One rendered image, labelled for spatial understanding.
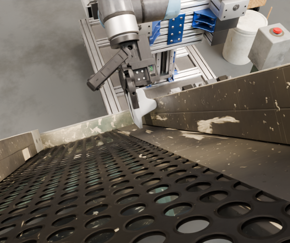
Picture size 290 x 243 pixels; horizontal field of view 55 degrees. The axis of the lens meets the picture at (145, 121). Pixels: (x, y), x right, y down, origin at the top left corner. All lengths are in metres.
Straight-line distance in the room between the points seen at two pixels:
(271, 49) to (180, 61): 1.00
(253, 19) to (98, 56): 1.30
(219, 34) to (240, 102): 1.31
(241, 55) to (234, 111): 2.28
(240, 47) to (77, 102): 1.42
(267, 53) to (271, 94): 1.18
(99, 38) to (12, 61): 0.84
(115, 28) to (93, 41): 1.85
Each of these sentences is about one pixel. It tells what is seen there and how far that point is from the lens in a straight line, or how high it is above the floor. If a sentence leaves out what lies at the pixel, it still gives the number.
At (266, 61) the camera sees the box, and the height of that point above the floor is 0.82.
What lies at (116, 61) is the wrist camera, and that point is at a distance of 0.65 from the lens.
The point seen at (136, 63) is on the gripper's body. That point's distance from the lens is 0.64.
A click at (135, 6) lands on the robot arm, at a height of 1.33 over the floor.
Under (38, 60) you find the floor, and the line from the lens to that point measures 2.77.
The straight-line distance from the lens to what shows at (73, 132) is 1.04.
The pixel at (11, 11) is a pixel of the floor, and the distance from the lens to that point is 3.52.
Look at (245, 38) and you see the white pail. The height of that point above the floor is 0.29.
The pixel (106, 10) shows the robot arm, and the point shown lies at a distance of 0.67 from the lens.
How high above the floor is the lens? 1.73
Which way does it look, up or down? 54 degrees down
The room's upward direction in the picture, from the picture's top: straight up
